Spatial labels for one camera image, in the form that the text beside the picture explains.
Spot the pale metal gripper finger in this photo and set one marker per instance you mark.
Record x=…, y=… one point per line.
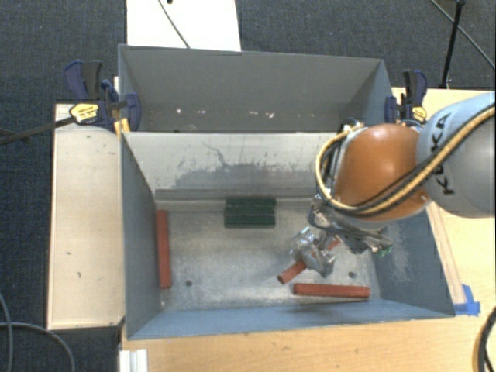
x=306, y=243
x=321, y=264

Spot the red-brown block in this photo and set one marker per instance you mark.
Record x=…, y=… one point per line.
x=163, y=248
x=331, y=290
x=290, y=274

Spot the dark green flat block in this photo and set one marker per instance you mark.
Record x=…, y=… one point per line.
x=250, y=204
x=249, y=221

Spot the grey metal bin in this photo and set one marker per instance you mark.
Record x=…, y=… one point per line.
x=232, y=254

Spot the pale wood flat board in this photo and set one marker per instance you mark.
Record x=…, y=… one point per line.
x=87, y=223

